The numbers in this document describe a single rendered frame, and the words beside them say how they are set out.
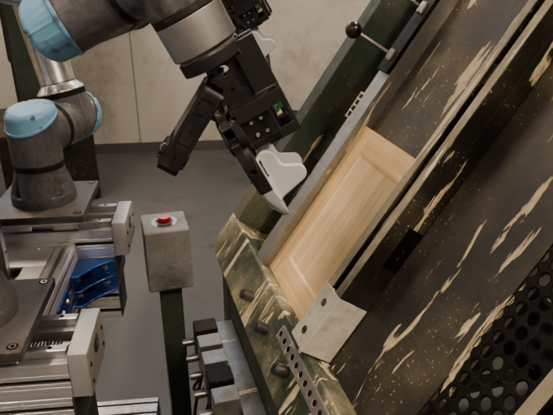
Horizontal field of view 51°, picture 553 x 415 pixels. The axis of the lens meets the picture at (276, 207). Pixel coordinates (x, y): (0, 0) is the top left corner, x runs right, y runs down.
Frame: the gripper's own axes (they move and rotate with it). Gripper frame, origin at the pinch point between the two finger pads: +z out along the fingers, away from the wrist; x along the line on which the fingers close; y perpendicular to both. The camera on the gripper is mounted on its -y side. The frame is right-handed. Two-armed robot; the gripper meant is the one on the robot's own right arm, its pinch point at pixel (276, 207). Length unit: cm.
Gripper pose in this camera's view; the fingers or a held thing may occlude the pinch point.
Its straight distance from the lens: 70.3
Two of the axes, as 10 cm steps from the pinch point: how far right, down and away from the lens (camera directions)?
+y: 8.8, -4.6, -1.1
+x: -1.0, -4.1, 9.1
